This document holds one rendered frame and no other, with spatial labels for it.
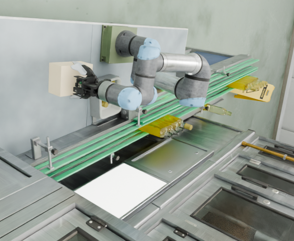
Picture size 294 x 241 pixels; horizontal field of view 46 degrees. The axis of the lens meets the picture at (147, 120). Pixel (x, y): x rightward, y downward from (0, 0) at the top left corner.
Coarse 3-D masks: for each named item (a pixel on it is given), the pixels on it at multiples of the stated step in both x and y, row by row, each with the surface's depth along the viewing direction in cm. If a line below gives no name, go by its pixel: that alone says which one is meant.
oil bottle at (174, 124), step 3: (162, 117) 225; (159, 120) 221; (162, 120) 220; (165, 120) 220; (168, 120) 220; (171, 120) 220; (168, 123) 217; (171, 123) 216; (174, 123) 216; (177, 123) 218; (174, 126) 215; (174, 129) 216
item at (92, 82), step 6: (78, 78) 128; (84, 78) 125; (90, 78) 127; (96, 78) 130; (78, 84) 128; (84, 84) 124; (90, 84) 125; (96, 84) 127; (78, 90) 127; (84, 90) 127; (90, 90) 123; (96, 90) 126; (84, 96) 127; (96, 96) 124
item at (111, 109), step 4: (112, 80) 195; (116, 80) 202; (120, 80) 201; (120, 84) 202; (100, 100) 192; (100, 104) 193; (112, 104) 210; (100, 108) 194; (104, 108) 207; (108, 108) 209; (112, 108) 210; (116, 108) 209; (120, 108) 208; (100, 112) 195; (104, 112) 204; (108, 112) 204; (112, 112) 205; (116, 112) 206; (100, 116) 196; (104, 116) 199; (108, 116) 201
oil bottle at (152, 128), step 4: (148, 124) 213; (152, 124) 213; (156, 124) 213; (140, 128) 217; (144, 128) 215; (148, 128) 213; (152, 128) 211; (156, 128) 209; (160, 128) 209; (164, 128) 209; (148, 132) 214; (152, 132) 212; (156, 132) 210; (160, 132) 207; (164, 132) 207; (160, 136) 208; (164, 136) 209
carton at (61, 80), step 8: (56, 64) 132; (64, 64) 134; (72, 64) 136; (88, 64) 140; (56, 72) 132; (64, 72) 131; (72, 72) 135; (56, 80) 133; (64, 80) 133; (72, 80) 136; (48, 88) 137; (56, 88) 134; (64, 88) 134; (72, 88) 137
